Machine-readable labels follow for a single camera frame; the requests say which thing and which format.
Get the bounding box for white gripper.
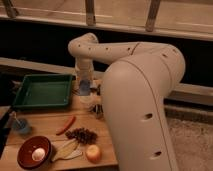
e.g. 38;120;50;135
75;59;94;94

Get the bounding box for blue sponge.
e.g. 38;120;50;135
79;80;90;96

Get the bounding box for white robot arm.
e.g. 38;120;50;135
68;33;185;171

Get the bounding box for white paper cup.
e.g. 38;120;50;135
79;96;94;111

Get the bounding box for blue cup with utensil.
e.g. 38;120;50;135
11;112;31;135

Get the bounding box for small dark binder clip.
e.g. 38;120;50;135
96;84;101;96

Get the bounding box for red chili pepper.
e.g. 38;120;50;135
56;116;76;135

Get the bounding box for green plastic tray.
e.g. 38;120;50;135
13;74;72;110

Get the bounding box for dark grape bunch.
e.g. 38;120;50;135
65;128;97;144

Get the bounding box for wooden cutting board table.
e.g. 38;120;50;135
0;94;118;171

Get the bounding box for yellow apple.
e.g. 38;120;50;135
85;144;101;163

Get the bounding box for white egg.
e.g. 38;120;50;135
32;148;45;161

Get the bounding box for brown bowl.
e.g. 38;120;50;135
17;136;52;170

